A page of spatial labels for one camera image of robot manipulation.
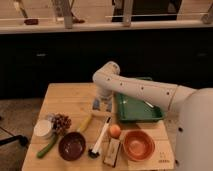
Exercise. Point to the small cardboard box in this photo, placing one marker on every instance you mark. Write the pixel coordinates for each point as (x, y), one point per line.
(112, 152)

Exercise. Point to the grey sponge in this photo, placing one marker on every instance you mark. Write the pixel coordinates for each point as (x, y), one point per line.
(102, 105)

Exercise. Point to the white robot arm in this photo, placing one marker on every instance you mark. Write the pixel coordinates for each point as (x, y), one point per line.
(194, 139)

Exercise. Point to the orange bowl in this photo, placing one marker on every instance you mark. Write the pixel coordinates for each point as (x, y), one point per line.
(138, 145)

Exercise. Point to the green plastic tray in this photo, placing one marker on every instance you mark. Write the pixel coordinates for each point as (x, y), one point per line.
(129, 109)

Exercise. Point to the white handled dish brush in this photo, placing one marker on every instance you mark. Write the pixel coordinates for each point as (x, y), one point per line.
(94, 151)

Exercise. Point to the white round container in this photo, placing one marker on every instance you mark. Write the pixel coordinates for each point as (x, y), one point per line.
(43, 129)

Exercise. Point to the yellow banana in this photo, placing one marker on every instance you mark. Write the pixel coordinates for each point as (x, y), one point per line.
(84, 123)

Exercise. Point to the green cucumber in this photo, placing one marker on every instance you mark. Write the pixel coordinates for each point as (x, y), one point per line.
(48, 147)

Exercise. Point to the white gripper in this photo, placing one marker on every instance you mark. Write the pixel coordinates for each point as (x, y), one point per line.
(103, 94)

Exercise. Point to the orange fruit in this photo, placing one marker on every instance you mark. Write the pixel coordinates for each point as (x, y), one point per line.
(114, 131)

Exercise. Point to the dark red bowl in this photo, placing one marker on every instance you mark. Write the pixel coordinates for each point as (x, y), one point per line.
(72, 146)

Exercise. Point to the bunch of red grapes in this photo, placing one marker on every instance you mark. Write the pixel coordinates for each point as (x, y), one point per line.
(61, 123)

